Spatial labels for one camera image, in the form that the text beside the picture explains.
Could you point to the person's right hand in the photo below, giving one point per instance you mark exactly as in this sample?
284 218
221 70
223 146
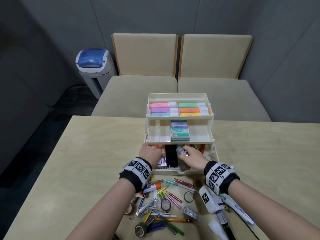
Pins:
196 159

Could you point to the person's left hand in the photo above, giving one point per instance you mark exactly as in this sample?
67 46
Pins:
151 154

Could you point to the red utility knife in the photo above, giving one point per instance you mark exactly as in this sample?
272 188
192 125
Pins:
202 149

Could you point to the white purple ink box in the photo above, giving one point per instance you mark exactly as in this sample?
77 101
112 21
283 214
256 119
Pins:
162 163

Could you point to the grey date stamp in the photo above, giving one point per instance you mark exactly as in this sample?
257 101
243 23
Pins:
182 151

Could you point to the cream tiered organizer box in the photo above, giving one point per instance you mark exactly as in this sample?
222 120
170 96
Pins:
157 132

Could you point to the white pen teal cap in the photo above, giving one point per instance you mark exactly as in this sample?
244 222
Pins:
180 185

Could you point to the orange capped glue stick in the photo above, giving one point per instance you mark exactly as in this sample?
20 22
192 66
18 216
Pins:
152 188

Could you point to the grey glitter tape roll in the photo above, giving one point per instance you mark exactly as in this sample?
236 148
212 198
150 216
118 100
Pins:
185 197

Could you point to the light blue highlighter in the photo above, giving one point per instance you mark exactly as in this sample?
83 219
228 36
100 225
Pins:
161 114

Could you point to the red coloured pencil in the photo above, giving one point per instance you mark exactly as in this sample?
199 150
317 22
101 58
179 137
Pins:
175 197

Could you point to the purple highlighter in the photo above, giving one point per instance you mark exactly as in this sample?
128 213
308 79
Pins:
160 110

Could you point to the yellow highlighter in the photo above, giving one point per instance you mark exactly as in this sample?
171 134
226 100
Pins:
190 114

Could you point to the pink coloured pencil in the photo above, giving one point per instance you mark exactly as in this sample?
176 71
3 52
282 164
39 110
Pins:
175 202

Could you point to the blue pen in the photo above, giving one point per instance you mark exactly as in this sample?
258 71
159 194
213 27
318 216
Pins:
141 202

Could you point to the orange highlighter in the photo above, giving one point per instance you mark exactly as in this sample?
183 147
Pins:
189 110

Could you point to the pink highlighter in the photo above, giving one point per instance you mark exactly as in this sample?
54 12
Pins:
158 105

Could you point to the green highlighter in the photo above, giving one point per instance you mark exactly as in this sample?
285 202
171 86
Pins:
187 105

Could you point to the brown tape roll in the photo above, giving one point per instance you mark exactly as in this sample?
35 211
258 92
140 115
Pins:
128 210

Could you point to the white purple marker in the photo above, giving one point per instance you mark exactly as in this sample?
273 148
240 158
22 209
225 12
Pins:
240 211

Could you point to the green pen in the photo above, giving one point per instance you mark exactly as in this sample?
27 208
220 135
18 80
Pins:
176 229

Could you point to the white plastic paddle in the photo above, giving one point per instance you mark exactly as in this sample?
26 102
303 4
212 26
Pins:
216 229

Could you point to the grey green tape roll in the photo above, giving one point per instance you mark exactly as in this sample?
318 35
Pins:
140 229

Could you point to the person's right forearm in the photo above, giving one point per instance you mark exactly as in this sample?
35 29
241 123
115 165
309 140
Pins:
270 214

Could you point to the person's left forearm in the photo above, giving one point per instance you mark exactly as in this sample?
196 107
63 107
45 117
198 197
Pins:
105 212

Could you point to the beige sofa chair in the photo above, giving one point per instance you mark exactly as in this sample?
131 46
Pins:
142 54
215 57

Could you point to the grey blue-lid paper shredder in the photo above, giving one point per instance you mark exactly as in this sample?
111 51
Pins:
93 69

